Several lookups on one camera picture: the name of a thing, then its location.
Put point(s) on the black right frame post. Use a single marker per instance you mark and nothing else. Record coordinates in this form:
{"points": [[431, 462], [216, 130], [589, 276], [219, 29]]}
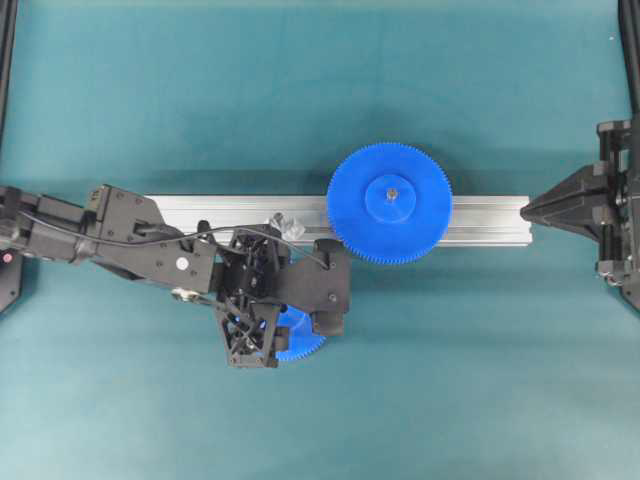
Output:
{"points": [[628, 19]]}

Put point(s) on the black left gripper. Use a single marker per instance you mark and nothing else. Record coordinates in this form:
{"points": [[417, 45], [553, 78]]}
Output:
{"points": [[138, 245]]}

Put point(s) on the small blue plastic gear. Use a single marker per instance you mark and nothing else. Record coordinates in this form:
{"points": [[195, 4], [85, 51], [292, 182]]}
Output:
{"points": [[302, 340]]}

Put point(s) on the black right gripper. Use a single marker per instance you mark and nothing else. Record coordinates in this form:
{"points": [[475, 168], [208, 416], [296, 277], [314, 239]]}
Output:
{"points": [[618, 177]]}

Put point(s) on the black left frame post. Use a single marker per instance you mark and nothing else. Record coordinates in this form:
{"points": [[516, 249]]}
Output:
{"points": [[8, 18]]}

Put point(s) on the black frame post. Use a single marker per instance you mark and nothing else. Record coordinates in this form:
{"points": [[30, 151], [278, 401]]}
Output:
{"points": [[628, 19], [8, 18]]}

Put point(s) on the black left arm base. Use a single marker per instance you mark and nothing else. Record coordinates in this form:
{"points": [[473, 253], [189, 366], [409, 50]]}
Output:
{"points": [[10, 278]]}

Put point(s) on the silver aluminium extrusion rail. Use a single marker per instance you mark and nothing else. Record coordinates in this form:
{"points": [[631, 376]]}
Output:
{"points": [[477, 221]]}

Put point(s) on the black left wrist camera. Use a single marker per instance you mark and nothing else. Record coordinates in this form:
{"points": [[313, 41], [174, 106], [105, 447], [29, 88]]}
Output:
{"points": [[319, 285]]}

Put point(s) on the large blue plastic gear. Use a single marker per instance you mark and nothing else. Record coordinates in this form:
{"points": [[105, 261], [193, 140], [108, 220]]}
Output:
{"points": [[384, 231]]}

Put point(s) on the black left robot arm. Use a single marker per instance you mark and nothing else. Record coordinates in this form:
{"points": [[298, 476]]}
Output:
{"points": [[48, 228]]}

